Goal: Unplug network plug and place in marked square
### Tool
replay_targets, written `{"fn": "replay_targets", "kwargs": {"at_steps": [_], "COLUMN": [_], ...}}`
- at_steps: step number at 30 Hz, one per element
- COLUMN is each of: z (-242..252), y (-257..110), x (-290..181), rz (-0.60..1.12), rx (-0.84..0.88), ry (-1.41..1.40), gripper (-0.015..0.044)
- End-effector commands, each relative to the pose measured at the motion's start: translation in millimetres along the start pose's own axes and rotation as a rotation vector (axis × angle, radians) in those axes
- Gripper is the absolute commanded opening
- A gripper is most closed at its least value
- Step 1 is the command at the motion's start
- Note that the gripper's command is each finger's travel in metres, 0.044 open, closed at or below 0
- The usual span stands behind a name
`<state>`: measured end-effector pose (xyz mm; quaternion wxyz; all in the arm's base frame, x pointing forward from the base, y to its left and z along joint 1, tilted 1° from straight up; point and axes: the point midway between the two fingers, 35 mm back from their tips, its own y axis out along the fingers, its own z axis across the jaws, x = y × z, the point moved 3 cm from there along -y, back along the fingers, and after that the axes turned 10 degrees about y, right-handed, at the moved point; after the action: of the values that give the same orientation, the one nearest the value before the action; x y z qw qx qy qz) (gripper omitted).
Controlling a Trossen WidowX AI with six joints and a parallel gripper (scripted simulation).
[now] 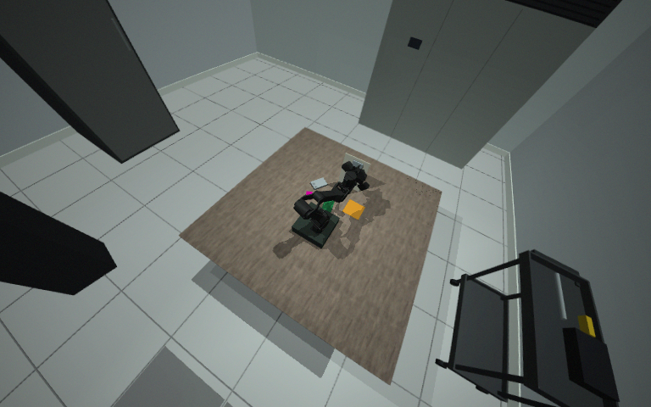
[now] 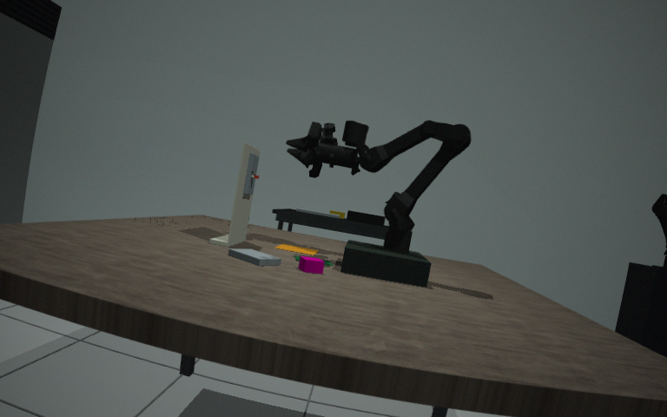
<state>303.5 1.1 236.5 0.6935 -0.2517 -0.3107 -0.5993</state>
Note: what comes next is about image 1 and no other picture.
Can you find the orange flat square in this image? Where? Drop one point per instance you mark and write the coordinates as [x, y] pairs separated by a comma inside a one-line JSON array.
[[353, 209]]

